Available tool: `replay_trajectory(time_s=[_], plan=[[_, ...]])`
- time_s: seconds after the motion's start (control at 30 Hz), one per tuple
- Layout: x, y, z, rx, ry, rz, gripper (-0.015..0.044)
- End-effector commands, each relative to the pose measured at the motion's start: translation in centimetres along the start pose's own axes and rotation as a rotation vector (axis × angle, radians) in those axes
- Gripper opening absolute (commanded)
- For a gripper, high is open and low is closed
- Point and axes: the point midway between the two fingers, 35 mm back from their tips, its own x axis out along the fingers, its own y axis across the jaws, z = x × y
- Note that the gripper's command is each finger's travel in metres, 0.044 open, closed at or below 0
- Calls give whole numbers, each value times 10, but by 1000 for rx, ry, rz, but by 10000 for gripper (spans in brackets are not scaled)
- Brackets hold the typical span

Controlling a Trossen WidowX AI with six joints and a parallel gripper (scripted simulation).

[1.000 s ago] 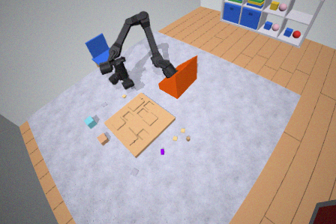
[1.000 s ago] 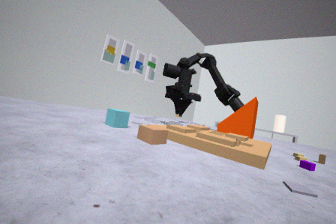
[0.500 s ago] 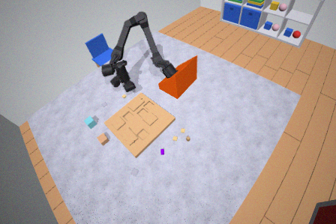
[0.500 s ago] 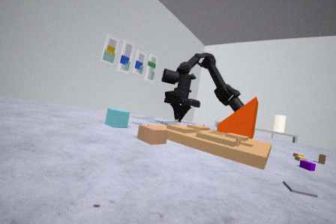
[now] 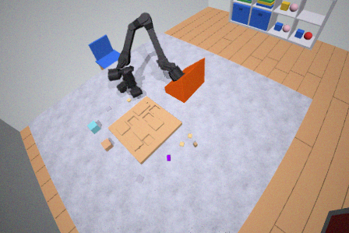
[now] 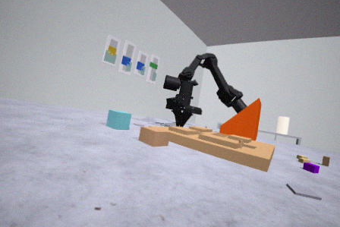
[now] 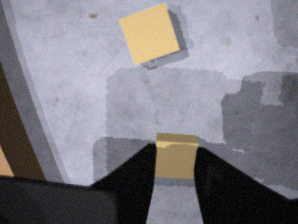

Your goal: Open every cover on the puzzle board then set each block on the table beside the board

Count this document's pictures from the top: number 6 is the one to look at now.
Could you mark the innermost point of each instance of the dark grey bent rod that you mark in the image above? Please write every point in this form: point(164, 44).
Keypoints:
point(303, 191)

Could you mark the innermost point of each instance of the teal cube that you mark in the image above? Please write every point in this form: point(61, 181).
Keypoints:
point(118, 120)

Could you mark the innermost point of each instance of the purple block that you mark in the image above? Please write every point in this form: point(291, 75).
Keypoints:
point(311, 167)

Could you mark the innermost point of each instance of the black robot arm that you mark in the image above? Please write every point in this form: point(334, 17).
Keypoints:
point(226, 93)

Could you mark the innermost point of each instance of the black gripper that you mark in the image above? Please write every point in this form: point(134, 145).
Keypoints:
point(182, 117)

